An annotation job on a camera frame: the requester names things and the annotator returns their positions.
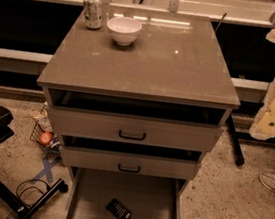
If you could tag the white ceramic bowl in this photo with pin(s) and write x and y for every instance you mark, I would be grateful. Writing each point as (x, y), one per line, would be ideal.
(124, 30)

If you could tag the top drawer with black handle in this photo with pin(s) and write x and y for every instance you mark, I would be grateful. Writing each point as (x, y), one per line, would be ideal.
(88, 124)

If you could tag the red apple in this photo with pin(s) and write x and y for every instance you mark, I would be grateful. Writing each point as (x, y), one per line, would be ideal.
(45, 138)

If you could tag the drawer with black handle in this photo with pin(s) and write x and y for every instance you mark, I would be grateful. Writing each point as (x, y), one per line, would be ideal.
(136, 164)
(88, 124)

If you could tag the snack bag in basket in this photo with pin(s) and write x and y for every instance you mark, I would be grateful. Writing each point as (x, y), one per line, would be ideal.
(42, 119)

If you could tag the silver soda can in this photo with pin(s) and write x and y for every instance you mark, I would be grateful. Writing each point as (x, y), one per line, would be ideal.
(92, 14)

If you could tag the middle drawer with black handle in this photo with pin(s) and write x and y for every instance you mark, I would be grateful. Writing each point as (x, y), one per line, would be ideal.
(136, 164)

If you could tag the grey drawer cabinet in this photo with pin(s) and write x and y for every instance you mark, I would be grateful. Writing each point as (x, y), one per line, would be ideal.
(173, 72)

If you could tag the wire basket on floor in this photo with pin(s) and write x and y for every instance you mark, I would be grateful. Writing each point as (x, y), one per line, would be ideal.
(52, 148)

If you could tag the open bottom drawer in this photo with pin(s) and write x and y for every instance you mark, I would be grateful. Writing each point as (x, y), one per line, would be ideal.
(145, 196)

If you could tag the black rxbar chocolate bar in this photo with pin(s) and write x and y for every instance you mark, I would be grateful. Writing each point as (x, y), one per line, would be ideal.
(118, 209)

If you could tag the black table leg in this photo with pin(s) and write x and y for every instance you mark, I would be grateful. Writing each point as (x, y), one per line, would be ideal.
(238, 155)

